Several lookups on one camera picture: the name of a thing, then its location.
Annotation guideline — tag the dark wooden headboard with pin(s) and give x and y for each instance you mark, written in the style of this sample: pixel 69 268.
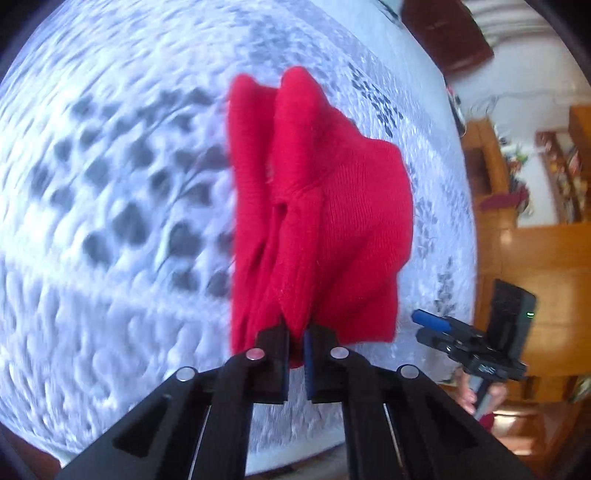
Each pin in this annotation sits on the dark wooden headboard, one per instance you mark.
pixel 448 32

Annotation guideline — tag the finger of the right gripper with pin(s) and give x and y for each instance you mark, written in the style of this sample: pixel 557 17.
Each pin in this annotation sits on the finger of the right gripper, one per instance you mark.
pixel 431 324
pixel 449 342

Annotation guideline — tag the red knit sweater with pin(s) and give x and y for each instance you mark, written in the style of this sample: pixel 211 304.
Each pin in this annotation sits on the red knit sweater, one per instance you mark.
pixel 324 217

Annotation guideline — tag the person right hand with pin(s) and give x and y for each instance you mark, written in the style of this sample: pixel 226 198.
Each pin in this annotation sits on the person right hand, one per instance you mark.
pixel 467 398

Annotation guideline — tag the wooden dresser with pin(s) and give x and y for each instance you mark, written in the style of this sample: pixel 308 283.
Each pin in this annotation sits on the wooden dresser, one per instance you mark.
pixel 552 262

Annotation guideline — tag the grey floral quilted bedspread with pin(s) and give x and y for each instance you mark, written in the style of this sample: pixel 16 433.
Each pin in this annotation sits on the grey floral quilted bedspread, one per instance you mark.
pixel 117 200

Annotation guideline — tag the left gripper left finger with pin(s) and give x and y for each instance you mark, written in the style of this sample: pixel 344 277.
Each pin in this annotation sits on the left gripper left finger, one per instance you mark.
pixel 195 425

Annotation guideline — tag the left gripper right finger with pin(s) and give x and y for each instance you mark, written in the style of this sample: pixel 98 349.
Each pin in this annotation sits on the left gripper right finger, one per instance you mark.
pixel 400 424

